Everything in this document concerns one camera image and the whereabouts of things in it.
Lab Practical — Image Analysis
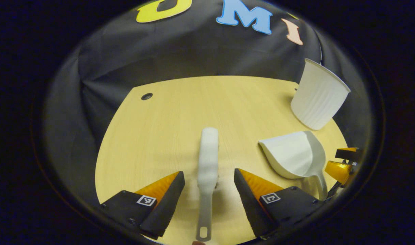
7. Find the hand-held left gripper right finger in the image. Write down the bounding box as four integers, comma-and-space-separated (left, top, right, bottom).
234, 168, 325, 239

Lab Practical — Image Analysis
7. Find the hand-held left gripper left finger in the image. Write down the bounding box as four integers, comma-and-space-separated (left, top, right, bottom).
100, 171, 186, 239

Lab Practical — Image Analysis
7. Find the white plastic dustpan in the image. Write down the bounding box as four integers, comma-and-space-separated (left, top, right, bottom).
258, 131, 329, 201

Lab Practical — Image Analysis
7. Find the small white broom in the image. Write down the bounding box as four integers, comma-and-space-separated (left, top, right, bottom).
195, 127, 220, 242

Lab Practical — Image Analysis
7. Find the white ribbed garbage bin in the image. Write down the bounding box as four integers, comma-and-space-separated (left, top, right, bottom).
291, 58, 351, 131

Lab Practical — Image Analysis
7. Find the black backdrop cloth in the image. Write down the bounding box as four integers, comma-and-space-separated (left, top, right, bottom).
44, 0, 371, 218

